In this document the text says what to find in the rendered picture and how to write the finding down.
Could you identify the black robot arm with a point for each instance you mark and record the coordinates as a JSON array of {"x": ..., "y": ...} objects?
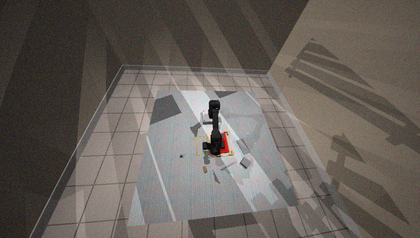
[{"x": 215, "y": 137}]

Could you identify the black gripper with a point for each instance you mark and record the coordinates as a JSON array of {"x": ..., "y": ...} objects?
[{"x": 207, "y": 146}]

